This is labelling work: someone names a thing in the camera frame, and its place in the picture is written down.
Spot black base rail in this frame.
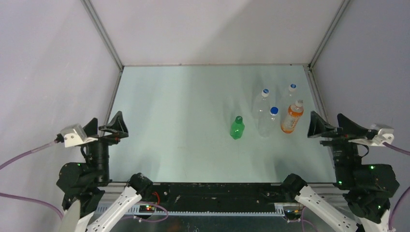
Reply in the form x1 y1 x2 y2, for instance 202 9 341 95
132 182 295 212

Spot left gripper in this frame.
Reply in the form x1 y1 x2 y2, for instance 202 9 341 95
84 110 129 182

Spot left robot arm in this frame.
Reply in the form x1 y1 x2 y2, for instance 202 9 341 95
56 111 153 232

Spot blue white bottle cap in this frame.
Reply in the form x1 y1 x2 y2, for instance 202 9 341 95
261 89 269 97

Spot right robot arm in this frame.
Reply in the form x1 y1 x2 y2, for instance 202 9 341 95
280 111 399 232

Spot left circuit board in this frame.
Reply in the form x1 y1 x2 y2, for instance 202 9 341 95
138 205 156 214

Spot clear plastic bottle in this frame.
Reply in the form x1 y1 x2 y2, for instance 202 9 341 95
252 91 269 120

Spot orange drink bottle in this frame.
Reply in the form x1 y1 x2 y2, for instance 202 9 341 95
281 100 304 133

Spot clear bottle with blue cap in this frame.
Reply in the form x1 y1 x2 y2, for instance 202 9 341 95
281 83 297 109

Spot green plastic bottle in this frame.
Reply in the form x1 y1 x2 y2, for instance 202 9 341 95
230 120 245 140

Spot circuit board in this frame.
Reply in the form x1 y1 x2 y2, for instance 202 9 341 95
283 208 304 223
138 205 156 214

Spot metal cable duct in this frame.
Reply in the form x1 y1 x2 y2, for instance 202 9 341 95
96 204 289 217

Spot right circuit board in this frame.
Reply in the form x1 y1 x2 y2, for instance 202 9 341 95
283 208 304 223

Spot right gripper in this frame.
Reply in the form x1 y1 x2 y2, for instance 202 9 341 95
305 109 367 185

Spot green bottle cap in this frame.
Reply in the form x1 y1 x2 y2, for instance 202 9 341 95
235 116 243 124

